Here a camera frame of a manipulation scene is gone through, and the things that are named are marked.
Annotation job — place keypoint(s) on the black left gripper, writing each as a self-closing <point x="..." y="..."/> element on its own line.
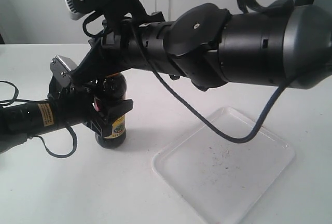
<point x="74" y="105"/>

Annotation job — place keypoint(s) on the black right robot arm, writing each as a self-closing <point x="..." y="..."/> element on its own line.
<point x="212" y="47"/>

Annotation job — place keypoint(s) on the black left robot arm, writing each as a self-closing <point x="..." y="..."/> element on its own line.
<point x="26" y="119"/>

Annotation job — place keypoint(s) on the white rectangular plastic tray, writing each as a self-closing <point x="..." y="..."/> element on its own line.
<point x="221" y="181"/>

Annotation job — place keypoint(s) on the dark soy sauce bottle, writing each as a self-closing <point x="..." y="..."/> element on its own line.
<point x="111" y="91"/>

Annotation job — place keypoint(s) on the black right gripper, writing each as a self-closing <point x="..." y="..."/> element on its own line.
<point x="111" y="52"/>

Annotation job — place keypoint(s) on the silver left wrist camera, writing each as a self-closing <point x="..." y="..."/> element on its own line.
<point x="62" y="68"/>

